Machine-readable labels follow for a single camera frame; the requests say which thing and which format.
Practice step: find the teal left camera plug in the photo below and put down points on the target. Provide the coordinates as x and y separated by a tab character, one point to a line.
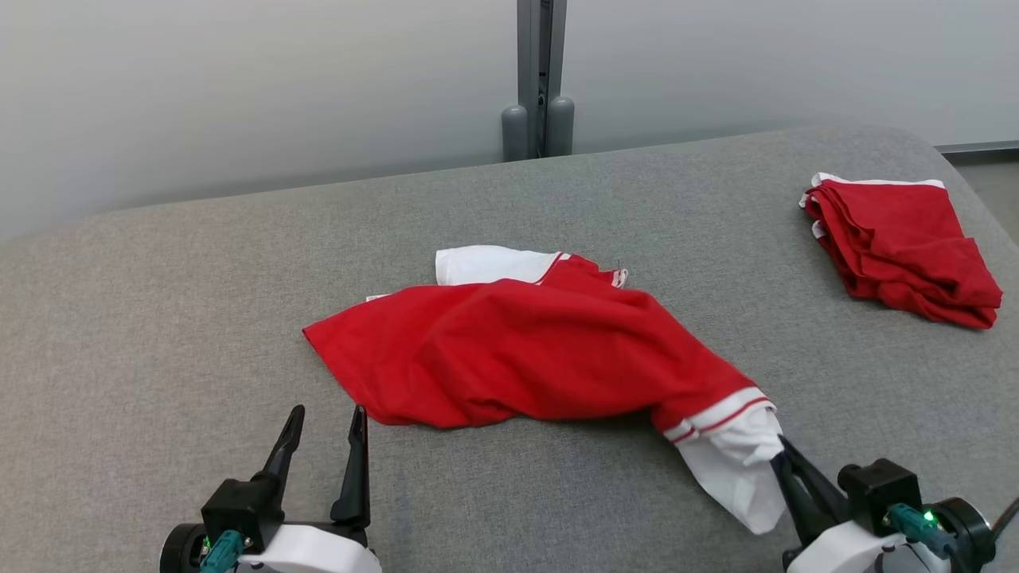
221	553

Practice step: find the teal right camera plug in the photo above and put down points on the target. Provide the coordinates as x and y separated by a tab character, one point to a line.
915	529

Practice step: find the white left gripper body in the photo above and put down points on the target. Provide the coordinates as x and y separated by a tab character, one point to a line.
318	553

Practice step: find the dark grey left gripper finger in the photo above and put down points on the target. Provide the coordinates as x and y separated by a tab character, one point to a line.
356	477
283	458

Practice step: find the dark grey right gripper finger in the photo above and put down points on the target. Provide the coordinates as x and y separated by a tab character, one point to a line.
824	501
796	509

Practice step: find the red Bulls jersey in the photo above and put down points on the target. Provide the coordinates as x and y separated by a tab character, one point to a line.
517	350

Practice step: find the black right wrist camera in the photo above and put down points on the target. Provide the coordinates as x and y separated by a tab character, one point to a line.
876	489

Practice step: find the teal camera plug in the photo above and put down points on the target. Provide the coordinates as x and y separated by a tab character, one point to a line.
221	553
915	529

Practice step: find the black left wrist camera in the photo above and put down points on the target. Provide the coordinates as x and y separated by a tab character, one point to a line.
239	505

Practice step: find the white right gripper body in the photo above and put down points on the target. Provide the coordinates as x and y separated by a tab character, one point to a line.
844	553

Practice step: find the red shorts with white stripe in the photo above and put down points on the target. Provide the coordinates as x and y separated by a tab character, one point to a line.
899	239

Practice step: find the grey metal partition post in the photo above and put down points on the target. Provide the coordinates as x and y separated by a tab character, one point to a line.
540	79

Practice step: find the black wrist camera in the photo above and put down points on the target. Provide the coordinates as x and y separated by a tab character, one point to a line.
239	505
876	489

